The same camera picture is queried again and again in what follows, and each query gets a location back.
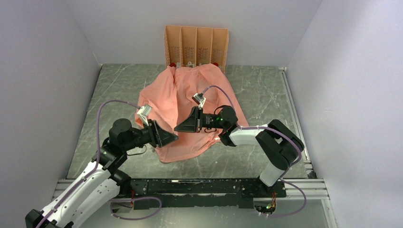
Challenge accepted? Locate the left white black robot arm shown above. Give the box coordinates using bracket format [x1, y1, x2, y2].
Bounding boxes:
[25, 119, 178, 228]

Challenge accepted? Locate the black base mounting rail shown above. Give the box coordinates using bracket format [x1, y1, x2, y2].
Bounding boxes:
[118, 178, 287, 209]

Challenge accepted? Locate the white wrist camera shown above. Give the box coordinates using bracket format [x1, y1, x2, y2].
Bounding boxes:
[136, 104, 152, 126]
[192, 93, 206, 109]

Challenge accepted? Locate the orange four-slot file organizer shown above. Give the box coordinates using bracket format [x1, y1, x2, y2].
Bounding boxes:
[163, 25, 229, 73]

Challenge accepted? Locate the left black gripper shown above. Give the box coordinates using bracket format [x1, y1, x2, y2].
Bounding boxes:
[122, 118, 178, 151]

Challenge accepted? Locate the pink zip-up jacket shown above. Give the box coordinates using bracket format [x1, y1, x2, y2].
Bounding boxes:
[134, 64, 249, 163]

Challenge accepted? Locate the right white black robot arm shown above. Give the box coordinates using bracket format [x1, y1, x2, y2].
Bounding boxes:
[174, 105, 305, 197]

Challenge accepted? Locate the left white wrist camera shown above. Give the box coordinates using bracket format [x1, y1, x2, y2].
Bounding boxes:
[136, 104, 152, 126]

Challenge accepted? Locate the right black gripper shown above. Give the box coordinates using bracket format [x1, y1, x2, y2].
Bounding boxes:
[174, 106, 225, 133]

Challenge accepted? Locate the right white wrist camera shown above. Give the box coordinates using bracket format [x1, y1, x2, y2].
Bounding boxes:
[192, 93, 206, 109]

